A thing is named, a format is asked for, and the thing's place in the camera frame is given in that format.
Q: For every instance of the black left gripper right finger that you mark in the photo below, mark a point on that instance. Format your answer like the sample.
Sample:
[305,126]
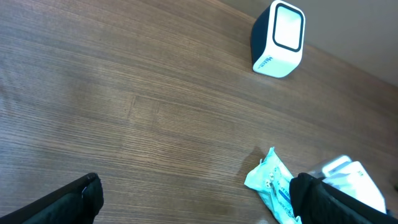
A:
[316,202]

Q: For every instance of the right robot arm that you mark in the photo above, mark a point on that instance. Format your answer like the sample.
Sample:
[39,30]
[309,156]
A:
[351,178]

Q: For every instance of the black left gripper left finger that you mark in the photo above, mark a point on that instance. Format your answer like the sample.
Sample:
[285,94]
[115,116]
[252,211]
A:
[79,201]

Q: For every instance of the white barcode scanner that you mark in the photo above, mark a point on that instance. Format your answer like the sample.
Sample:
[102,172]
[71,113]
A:
[276,40]

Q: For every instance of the teal white tissue pack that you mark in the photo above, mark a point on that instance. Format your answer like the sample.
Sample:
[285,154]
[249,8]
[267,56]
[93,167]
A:
[271,180]

